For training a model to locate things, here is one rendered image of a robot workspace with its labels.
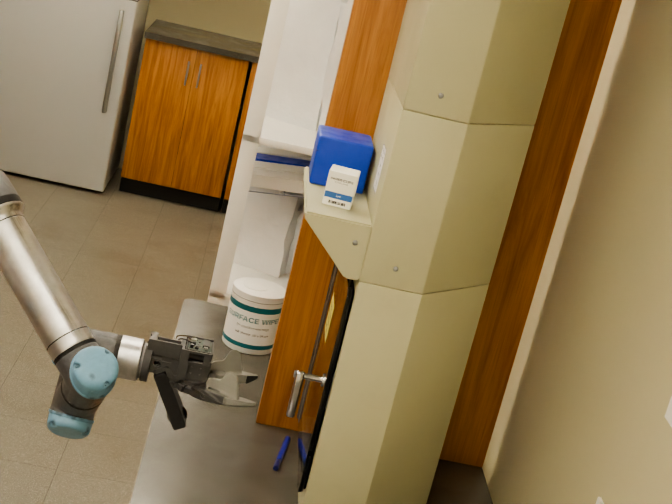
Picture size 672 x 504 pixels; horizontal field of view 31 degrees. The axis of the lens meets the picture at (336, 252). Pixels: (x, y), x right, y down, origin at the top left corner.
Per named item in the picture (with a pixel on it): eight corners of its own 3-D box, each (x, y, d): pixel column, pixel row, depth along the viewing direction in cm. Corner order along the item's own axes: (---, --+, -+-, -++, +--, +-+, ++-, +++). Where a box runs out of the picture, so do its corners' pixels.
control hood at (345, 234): (351, 227, 232) (363, 178, 229) (358, 282, 201) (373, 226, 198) (292, 214, 231) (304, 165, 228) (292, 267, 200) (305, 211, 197)
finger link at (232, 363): (263, 354, 217) (217, 354, 212) (256, 383, 219) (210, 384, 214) (255, 346, 219) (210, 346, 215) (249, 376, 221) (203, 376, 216)
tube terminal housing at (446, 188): (416, 464, 248) (516, 105, 226) (432, 549, 217) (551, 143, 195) (298, 441, 246) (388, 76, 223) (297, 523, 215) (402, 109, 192)
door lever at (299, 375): (313, 424, 213) (313, 417, 216) (325, 376, 211) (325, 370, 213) (283, 418, 213) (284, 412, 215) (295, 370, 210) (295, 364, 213)
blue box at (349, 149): (360, 181, 226) (371, 135, 224) (362, 194, 217) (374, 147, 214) (308, 169, 225) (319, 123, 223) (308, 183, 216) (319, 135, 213)
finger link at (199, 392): (219, 399, 205) (176, 381, 208) (217, 407, 205) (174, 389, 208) (233, 391, 209) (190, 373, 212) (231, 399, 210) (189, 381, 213)
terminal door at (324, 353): (301, 421, 243) (347, 237, 232) (301, 496, 214) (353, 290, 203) (298, 420, 243) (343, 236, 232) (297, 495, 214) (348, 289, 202)
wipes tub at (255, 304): (274, 339, 295) (288, 283, 291) (273, 360, 283) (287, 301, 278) (222, 328, 294) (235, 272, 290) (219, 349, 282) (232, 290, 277)
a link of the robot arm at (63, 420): (51, 414, 195) (68, 353, 200) (40, 434, 204) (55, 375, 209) (98, 426, 197) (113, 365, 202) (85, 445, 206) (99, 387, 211)
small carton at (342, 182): (352, 203, 209) (360, 171, 207) (349, 210, 204) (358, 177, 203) (325, 196, 209) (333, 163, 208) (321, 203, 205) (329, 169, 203)
